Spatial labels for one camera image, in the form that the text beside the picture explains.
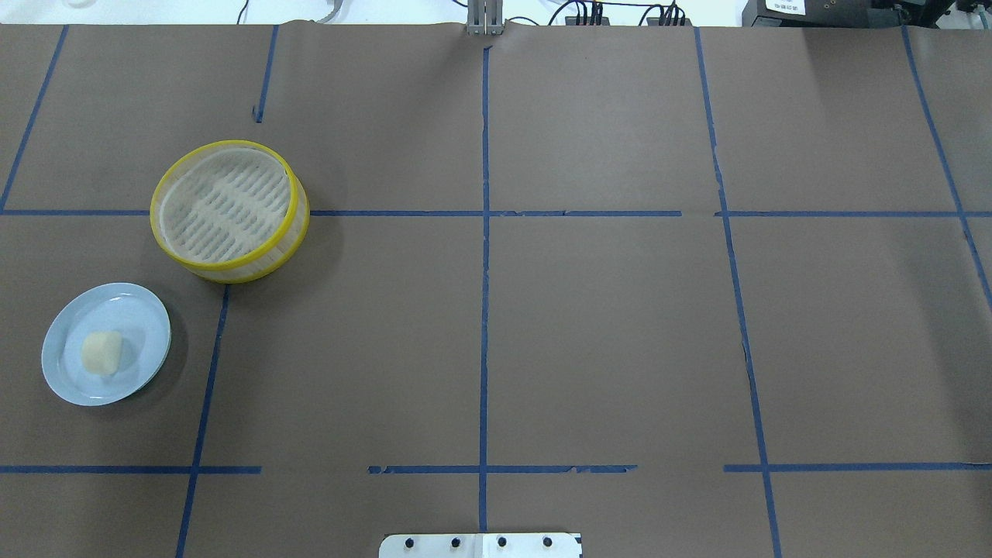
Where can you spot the white steamed bun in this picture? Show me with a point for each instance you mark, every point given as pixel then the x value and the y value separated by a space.
pixel 101 353

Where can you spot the yellow plastic steamer basket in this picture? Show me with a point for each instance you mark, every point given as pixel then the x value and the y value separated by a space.
pixel 230 212

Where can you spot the light blue plate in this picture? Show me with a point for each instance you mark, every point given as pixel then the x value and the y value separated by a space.
pixel 128 308

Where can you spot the black computer box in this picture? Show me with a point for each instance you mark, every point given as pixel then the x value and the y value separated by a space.
pixel 843 14

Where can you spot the grey aluminium frame post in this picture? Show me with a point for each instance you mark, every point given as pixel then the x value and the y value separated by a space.
pixel 485 17

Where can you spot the white mount base plate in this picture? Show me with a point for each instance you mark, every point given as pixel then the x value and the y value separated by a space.
pixel 509 544

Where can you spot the black cable hub left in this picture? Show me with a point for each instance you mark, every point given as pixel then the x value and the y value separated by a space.
pixel 587 14

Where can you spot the black cable hub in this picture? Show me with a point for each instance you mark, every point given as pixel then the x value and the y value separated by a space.
pixel 587 14
pixel 670 15

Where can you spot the black cable hub right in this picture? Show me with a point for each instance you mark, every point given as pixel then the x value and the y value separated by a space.
pixel 670 15

